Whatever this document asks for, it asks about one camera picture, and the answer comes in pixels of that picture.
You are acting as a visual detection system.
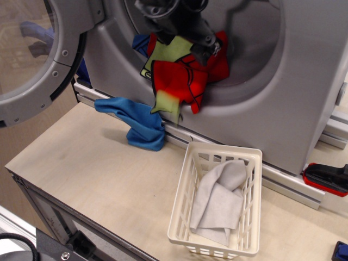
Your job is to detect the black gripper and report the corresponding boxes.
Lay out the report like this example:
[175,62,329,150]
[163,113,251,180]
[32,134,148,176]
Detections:
[156,13,222,66]

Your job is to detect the red cloth with black trim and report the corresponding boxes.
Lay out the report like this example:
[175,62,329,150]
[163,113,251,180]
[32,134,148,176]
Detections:
[153,31,229,114]

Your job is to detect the green cloth with black trim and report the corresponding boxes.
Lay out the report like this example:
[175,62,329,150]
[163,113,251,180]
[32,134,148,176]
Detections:
[140,34,192,122]

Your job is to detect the light blue cloth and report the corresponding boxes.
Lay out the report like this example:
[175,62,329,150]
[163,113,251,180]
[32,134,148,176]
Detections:
[132,34,150,58]

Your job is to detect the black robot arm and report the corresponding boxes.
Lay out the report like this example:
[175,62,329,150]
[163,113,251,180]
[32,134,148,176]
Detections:
[135,1,222,66]

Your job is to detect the grey toy washing machine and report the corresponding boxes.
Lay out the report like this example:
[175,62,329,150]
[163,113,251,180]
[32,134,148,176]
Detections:
[81,0,348,176]

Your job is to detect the round grey machine door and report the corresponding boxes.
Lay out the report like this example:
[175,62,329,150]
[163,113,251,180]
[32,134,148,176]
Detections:
[1,1,104,128]

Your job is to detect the white plastic laundry basket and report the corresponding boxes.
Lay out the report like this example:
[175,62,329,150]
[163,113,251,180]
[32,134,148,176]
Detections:
[167,142,262,259]

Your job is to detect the blue folded cloth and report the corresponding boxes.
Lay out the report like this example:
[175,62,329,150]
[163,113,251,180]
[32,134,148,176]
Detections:
[94,97,165,151]

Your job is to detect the grey felt cloth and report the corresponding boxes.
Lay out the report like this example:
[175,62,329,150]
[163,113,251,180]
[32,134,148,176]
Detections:
[190,160,246,246]

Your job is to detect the blue clamp behind door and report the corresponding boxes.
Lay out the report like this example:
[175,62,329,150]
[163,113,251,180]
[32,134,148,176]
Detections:
[20,21,91,86]

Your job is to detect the red and black clamp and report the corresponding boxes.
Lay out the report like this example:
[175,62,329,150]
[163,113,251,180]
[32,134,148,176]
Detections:
[302,163,347,197]

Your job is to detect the blue black clamp corner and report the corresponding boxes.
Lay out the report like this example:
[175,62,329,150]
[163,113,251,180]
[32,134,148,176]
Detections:
[331,241,348,261]

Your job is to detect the aluminium extrusion rail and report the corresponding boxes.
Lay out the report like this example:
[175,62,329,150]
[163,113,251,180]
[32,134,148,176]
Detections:
[73,82,326,210]

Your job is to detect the aluminium table frame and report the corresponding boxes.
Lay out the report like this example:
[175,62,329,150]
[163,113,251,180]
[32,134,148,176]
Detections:
[11,172,156,260]

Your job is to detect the black metal bracket plate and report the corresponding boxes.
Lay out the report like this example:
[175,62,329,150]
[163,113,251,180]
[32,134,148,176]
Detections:
[36,228,97,260]

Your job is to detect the black braided cable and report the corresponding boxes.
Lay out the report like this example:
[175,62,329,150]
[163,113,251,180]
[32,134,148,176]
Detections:
[0,232,40,261]

